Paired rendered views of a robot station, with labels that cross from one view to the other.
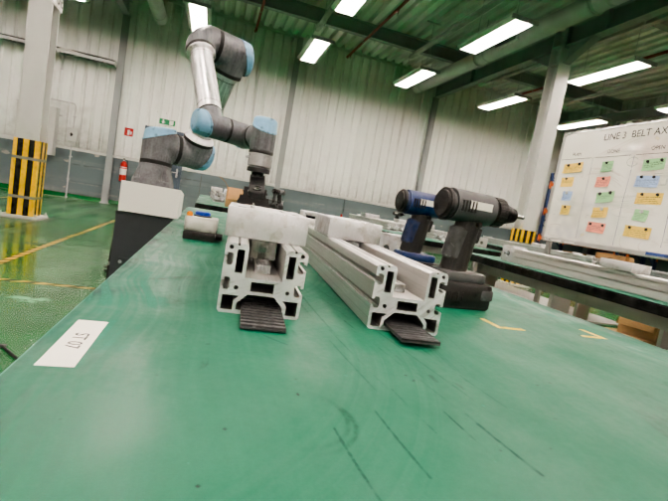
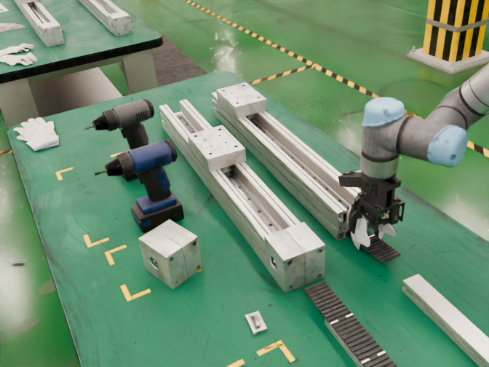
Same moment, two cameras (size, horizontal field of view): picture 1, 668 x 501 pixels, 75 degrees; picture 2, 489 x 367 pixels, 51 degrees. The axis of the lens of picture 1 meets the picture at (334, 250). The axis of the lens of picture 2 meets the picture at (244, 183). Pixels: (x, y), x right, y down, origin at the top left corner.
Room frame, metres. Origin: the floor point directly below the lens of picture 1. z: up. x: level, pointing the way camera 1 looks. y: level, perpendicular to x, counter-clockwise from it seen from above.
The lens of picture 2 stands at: (2.21, -0.14, 1.59)
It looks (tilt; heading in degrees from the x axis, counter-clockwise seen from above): 34 degrees down; 171
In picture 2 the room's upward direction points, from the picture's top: 5 degrees counter-clockwise
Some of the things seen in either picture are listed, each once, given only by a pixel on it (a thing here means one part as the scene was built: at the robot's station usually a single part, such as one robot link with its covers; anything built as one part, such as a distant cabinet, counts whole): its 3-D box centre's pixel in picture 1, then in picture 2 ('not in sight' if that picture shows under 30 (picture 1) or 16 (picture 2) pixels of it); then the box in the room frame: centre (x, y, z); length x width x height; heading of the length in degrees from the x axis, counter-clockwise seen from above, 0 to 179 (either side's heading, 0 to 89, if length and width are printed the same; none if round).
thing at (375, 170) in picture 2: (258, 161); (380, 162); (1.37, 0.28, 1.02); 0.08 x 0.08 x 0.05
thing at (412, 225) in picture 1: (428, 238); (141, 188); (1.11, -0.23, 0.89); 0.20 x 0.08 x 0.22; 107
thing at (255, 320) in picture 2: not in sight; (255, 322); (1.51, -0.03, 0.78); 0.05 x 0.03 x 0.01; 8
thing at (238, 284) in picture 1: (253, 243); (277, 148); (0.91, 0.17, 0.82); 0.80 x 0.10 x 0.09; 13
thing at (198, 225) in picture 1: (204, 228); not in sight; (1.16, 0.35, 0.81); 0.10 x 0.08 x 0.06; 103
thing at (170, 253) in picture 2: (393, 250); (175, 250); (1.29, -0.17, 0.83); 0.11 x 0.10 x 0.10; 124
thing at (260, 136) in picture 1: (262, 136); (383, 129); (1.37, 0.28, 1.10); 0.09 x 0.08 x 0.11; 40
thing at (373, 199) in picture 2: (255, 187); (378, 196); (1.38, 0.27, 0.94); 0.09 x 0.08 x 0.12; 13
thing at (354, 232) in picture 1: (344, 234); (216, 151); (0.96, -0.02, 0.87); 0.16 x 0.11 x 0.07; 13
